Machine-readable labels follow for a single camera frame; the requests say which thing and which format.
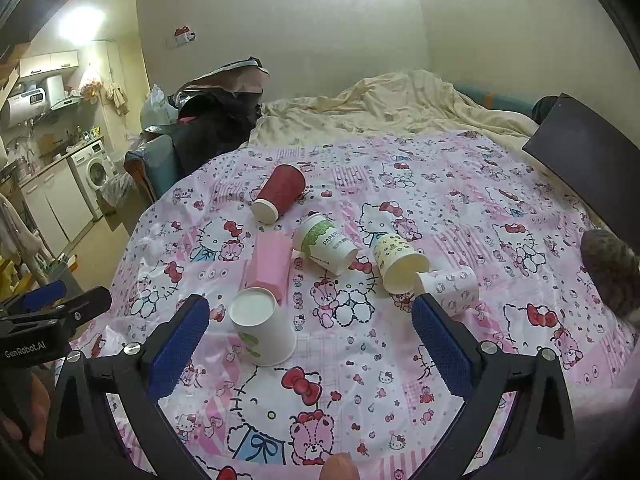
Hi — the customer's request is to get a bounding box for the dark brown board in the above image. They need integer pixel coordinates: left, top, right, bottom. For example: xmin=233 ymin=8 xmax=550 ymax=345
xmin=522 ymin=92 xmax=640 ymax=243

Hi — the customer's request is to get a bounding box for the tabby cat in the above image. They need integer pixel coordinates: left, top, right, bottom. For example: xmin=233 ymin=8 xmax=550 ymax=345
xmin=580 ymin=229 xmax=640 ymax=322

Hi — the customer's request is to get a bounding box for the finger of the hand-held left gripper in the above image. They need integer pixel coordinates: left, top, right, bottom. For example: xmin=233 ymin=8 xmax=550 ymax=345
xmin=12 ymin=287 xmax=112 ymax=341
xmin=0 ymin=280 xmax=67 ymax=315

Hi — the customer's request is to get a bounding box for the white plastic bag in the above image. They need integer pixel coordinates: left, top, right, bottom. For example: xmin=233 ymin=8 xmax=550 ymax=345
xmin=140 ymin=84 xmax=179 ymax=130

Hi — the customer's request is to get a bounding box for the white kitchen cabinet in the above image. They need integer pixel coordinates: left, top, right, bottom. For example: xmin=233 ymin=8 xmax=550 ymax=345
xmin=19 ymin=159 xmax=97 ymax=261

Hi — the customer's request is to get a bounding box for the white water heater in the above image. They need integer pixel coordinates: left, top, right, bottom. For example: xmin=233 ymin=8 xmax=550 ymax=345
xmin=0 ymin=87 xmax=52 ymax=130

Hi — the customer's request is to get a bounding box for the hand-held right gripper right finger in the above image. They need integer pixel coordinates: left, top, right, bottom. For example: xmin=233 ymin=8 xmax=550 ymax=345
xmin=411 ymin=292 xmax=577 ymax=480

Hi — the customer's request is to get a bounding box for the person's left hand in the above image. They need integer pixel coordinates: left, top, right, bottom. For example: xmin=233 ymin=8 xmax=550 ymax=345
xmin=0 ymin=372 xmax=52 ymax=457

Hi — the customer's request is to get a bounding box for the teal pillow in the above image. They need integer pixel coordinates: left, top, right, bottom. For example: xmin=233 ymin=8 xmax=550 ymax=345
xmin=456 ymin=85 xmax=532 ymax=112

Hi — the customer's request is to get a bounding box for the pink paper cup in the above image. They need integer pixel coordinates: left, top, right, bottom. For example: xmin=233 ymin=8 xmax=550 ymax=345
xmin=243 ymin=233 xmax=293 ymax=303

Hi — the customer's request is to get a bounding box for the yellow patterned paper cup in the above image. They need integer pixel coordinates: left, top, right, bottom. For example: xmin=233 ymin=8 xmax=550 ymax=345
xmin=372 ymin=234 xmax=431 ymax=295

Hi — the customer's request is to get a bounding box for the red ribbed paper cup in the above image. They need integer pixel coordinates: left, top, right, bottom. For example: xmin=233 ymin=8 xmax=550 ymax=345
xmin=250 ymin=163 xmax=307 ymax=225

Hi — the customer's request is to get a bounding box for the small white patterned cup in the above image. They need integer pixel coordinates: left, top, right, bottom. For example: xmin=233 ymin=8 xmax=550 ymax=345
xmin=414 ymin=266 xmax=480 ymax=317

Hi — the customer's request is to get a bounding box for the grey and pink bag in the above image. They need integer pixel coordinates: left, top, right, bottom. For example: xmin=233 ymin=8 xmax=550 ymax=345
xmin=175 ymin=57 xmax=271 ymax=103

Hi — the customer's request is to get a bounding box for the clear plastic bag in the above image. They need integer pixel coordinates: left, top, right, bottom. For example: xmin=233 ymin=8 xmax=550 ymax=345
xmin=99 ymin=174 xmax=137 ymax=209

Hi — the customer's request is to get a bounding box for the white wall cabinet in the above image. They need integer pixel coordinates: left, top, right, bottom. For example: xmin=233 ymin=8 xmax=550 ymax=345
xmin=19 ymin=50 xmax=81 ymax=79

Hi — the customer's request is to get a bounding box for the hanging cloth bundle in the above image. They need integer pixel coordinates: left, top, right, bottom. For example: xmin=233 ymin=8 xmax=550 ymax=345
xmin=79 ymin=70 xmax=130 ymax=117

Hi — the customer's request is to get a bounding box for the hanging light clothing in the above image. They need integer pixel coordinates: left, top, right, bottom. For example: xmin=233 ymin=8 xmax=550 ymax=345
xmin=0 ymin=192 xmax=47 ymax=263

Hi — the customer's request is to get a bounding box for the white cup with green band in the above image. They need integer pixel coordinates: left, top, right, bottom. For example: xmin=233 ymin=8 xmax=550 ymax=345
xmin=292 ymin=213 xmax=359 ymax=276

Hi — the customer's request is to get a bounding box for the blue chair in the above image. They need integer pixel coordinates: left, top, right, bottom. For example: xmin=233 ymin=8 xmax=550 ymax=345
xmin=124 ymin=132 xmax=177 ymax=202

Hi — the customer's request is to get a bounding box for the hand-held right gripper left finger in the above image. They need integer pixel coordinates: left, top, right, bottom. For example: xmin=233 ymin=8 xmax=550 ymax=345
xmin=42 ymin=294 xmax=212 ymax=480

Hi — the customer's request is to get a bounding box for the white washing machine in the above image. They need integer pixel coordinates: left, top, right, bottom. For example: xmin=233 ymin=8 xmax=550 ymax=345
xmin=69 ymin=140 xmax=120 ymax=207

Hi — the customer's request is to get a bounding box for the range hood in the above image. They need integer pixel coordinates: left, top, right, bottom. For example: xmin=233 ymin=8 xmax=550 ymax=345
xmin=37 ymin=75 xmax=82 ymax=111

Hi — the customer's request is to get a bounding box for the pink cartoon printed tablecloth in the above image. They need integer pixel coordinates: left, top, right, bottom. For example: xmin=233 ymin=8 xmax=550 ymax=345
xmin=70 ymin=130 xmax=640 ymax=480

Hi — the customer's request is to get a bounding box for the person's right hand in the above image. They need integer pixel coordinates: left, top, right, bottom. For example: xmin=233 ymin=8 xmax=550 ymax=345
xmin=320 ymin=452 xmax=361 ymax=480

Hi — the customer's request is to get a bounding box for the cream blanket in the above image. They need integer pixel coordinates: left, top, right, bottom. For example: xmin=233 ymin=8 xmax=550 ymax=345
xmin=240 ymin=70 xmax=543 ymax=151

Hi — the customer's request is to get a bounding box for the white cup with green leaves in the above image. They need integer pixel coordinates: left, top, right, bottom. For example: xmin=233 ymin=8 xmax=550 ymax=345
xmin=229 ymin=287 xmax=297 ymax=367

